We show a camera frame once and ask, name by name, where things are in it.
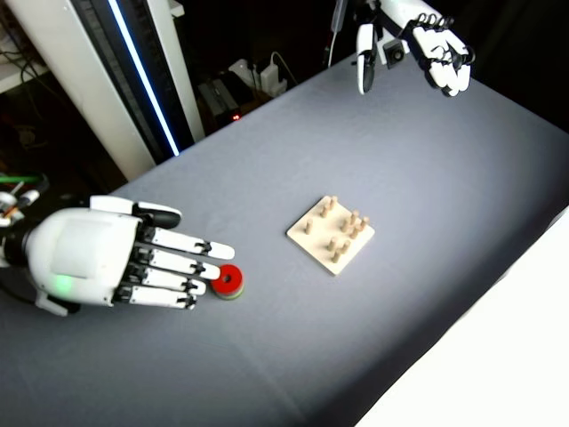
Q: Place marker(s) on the blue light strip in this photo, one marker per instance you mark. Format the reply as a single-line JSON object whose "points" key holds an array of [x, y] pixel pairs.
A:
{"points": [[143, 75]]}

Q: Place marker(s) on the white power adapter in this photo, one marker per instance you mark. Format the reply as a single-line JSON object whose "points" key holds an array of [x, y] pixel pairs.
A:
{"points": [[272, 79]]}

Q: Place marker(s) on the wooden peg board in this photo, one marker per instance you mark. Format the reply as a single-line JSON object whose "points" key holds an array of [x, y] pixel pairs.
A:
{"points": [[331, 236]]}

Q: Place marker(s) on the black box with red light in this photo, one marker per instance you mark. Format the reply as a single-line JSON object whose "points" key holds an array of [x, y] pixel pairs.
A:
{"points": [[220, 102]]}

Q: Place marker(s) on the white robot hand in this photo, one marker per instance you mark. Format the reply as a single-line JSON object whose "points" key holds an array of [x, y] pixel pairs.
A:
{"points": [[438, 46], [84, 249]]}

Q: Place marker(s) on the red ring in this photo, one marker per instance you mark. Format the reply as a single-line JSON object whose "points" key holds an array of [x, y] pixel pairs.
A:
{"points": [[227, 281]]}

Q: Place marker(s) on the bright white board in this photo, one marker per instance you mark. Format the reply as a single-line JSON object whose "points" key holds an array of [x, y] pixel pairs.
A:
{"points": [[502, 356]]}

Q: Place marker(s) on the white column stand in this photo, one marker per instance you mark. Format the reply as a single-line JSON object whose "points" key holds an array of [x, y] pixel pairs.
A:
{"points": [[84, 75]]}

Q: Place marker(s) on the grey table cloth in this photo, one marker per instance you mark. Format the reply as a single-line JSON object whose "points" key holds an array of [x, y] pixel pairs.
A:
{"points": [[311, 338]]}

